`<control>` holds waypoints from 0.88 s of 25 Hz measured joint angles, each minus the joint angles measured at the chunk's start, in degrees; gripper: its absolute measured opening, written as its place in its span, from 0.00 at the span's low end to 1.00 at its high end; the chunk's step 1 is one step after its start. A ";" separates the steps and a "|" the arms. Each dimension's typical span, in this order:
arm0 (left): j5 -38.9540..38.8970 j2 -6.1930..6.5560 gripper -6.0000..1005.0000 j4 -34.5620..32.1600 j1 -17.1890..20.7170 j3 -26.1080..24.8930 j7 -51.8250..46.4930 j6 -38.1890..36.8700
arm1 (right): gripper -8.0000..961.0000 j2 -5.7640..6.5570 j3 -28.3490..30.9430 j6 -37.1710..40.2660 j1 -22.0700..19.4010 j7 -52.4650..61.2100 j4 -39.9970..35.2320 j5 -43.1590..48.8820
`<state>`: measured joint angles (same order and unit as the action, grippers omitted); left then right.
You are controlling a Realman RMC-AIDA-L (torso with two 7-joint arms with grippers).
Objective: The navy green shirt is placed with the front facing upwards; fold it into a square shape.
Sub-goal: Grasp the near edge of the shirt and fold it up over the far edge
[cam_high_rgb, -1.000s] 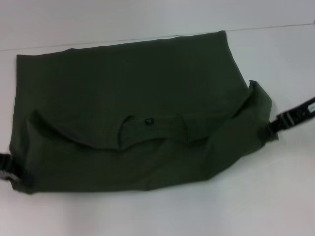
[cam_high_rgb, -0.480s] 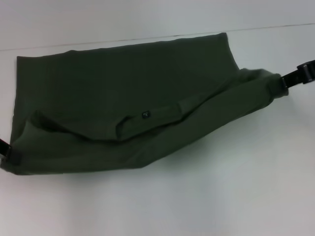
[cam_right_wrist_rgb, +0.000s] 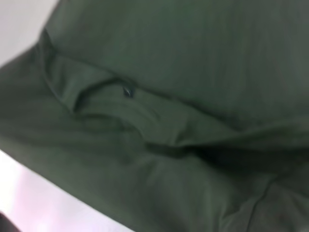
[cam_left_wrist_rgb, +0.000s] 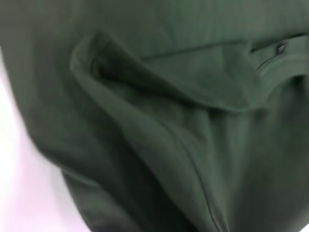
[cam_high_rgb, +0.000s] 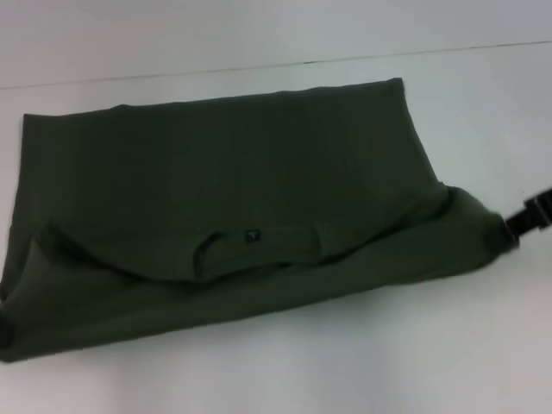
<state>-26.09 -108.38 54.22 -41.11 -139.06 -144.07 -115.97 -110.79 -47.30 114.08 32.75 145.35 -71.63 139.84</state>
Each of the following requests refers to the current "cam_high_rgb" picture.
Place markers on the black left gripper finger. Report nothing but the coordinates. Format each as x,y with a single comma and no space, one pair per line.
6,330

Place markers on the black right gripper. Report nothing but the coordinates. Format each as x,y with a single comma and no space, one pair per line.
540,211

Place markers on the dark green FREE t-shirt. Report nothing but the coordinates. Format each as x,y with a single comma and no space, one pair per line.
215,194

